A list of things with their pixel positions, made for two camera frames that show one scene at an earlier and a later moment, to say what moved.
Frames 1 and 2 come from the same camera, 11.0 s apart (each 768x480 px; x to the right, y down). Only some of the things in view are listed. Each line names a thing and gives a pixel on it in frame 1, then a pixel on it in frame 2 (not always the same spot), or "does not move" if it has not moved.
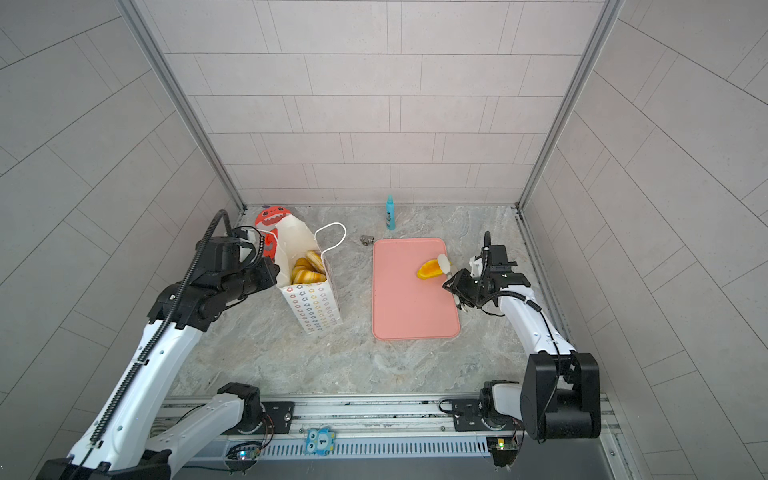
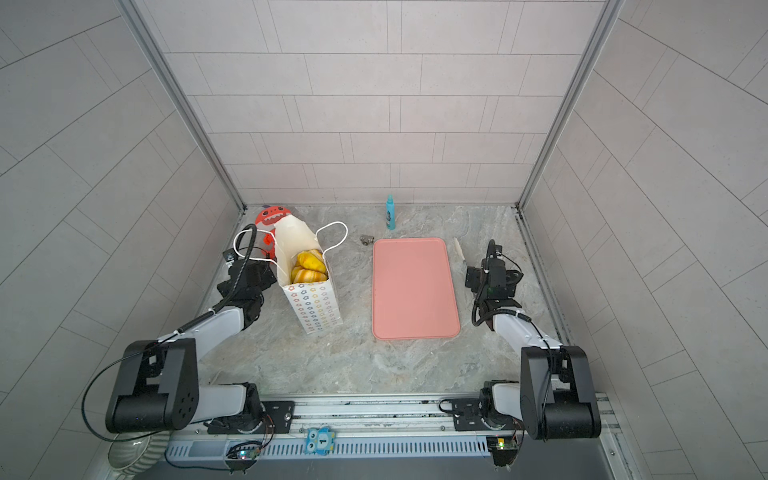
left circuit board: [243, 455] does not move
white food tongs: [444, 266] → [458, 245]
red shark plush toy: [265, 222] does not move
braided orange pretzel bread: [308, 277] does not move
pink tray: [405, 307] does not move
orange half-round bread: [429, 270] → [312, 259]
